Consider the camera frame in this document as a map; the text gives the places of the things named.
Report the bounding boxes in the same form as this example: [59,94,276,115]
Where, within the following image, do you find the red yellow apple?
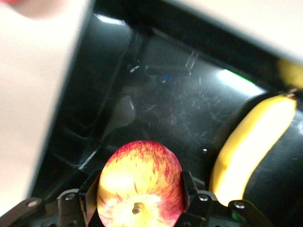
[96,140,185,227]

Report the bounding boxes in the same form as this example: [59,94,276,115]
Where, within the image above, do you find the yellow banana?
[209,92,298,207]

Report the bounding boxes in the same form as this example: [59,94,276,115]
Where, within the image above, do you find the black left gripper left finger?
[78,168,103,227]

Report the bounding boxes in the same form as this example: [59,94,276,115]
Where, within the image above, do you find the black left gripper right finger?
[176,170,215,227]

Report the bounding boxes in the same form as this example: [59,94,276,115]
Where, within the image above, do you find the black plastic box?
[28,0,303,227]

